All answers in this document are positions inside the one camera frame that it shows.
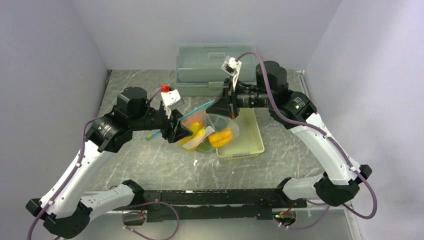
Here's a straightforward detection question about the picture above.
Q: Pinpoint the green translucent storage box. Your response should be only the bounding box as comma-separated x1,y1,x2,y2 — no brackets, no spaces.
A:
175,42,256,97

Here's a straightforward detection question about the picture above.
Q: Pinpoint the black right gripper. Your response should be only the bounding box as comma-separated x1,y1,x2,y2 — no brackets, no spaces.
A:
205,75,274,120

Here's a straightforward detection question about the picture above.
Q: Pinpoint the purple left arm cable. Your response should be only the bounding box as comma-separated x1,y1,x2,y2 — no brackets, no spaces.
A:
26,86,181,240

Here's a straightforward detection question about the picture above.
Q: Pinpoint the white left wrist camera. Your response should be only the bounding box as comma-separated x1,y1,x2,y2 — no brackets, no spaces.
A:
160,85,185,119

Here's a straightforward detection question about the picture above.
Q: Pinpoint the clear zip bag blue zipper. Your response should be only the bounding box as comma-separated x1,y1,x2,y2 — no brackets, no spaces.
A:
171,101,240,153

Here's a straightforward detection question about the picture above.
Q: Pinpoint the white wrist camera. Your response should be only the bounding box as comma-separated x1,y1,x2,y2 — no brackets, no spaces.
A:
160,85,185,119
221,55,242,92

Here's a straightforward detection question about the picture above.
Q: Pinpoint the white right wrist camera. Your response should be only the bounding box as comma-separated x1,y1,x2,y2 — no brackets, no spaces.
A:
221,55,242,92

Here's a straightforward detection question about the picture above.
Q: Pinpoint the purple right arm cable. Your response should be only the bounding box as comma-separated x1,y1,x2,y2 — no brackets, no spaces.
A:
235,51,379,231

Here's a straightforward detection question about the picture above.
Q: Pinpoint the yellow banana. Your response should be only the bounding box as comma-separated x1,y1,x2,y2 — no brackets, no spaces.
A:
178,122,205,146

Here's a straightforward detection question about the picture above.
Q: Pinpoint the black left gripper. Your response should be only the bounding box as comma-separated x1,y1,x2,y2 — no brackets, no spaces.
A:
129,105,193,143

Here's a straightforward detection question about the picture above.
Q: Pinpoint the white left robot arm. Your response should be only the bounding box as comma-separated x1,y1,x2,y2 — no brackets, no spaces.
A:
26,86,191,239

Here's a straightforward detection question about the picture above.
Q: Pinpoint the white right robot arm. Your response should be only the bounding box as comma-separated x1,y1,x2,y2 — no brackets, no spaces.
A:
206,60,372,208

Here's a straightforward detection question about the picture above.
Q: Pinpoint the orange fruit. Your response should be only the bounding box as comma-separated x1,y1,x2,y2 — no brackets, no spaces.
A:
187,112,206,125

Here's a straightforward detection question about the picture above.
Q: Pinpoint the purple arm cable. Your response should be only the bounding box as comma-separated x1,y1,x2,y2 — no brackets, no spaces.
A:
26,86,181,240
235,51,379,231

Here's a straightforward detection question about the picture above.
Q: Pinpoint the green custard apple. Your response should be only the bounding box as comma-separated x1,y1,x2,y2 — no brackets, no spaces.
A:
196,141,215,153

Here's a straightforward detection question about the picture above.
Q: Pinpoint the yellow bell pepper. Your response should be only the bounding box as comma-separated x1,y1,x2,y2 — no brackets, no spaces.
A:
207,127,233,148

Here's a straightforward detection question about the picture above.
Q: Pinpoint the pale green perforated basket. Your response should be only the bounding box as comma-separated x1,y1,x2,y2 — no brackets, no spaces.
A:
216,108,265,161

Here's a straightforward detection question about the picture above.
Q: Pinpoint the dark green avocado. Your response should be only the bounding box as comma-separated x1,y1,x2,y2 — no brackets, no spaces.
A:
208,114,230,132

